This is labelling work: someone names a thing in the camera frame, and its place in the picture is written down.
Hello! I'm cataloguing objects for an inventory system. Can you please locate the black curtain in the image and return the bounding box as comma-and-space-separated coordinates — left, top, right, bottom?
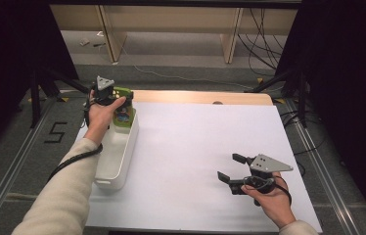
275, 0, 366, 229
0, 0, 80, 158

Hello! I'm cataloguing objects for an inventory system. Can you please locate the bundle of black cables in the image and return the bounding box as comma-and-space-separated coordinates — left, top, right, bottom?
237, 8, 286, 77

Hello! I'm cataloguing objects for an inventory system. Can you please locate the green cartoon phone case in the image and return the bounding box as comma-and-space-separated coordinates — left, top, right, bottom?
112, 86, 136, 126

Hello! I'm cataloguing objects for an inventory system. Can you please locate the person's right hand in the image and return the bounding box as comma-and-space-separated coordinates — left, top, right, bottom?
241, 171, 297, 230

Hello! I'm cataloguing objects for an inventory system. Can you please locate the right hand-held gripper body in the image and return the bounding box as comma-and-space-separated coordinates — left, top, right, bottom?
230, 153, 295, 196

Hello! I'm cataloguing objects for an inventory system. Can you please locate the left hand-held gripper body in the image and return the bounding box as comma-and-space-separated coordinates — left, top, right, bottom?
90, 74, 117, 107

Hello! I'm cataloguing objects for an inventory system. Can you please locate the black floor cable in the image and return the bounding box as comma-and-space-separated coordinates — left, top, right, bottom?
280, 109, 329, 179

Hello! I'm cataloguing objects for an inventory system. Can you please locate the black metal stand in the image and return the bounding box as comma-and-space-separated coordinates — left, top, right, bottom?
28, 67, 99, 128
244, 70, 309, 128

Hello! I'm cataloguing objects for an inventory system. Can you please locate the wooden bench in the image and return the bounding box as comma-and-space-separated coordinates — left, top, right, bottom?
49, 4, 299, 65

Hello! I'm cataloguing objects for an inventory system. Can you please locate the white plastic bin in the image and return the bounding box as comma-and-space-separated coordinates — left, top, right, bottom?
93, 107, 140, 191

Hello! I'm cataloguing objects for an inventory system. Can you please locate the person's left hand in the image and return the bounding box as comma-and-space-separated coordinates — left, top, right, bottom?
84, 90, 128, 144

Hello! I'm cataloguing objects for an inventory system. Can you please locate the black metal crossbar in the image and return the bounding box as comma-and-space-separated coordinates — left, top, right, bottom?
48, 0, 302, 10

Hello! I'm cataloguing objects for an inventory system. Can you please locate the metal floor rail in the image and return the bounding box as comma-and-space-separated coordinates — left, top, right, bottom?
282, 97, 363, 235
0, 94, 58, 235

